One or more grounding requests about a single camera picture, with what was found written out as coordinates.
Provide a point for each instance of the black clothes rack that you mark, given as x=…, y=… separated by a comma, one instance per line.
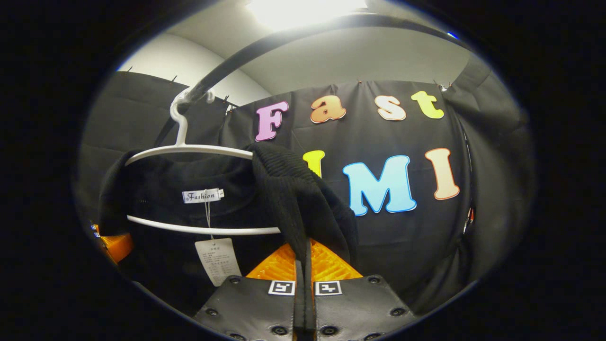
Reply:
x=227, y=64

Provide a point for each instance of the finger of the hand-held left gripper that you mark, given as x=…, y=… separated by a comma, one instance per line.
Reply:
x=118, y=244

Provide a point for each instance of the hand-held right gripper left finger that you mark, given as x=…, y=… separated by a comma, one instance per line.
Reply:
x=255, y=308

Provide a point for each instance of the black jacket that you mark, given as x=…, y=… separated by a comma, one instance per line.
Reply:
x=293, y=189

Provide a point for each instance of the large ceiling light panel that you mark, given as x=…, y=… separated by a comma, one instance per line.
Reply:
x=307, y=12

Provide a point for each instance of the white clothes hanger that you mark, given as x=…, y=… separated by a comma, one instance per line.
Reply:
x=182, y=132

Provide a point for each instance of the black backdrop cloth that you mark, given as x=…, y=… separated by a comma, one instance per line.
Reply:
x=402, y=246

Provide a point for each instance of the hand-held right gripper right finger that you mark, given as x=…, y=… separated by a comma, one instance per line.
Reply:
x=355, y=308

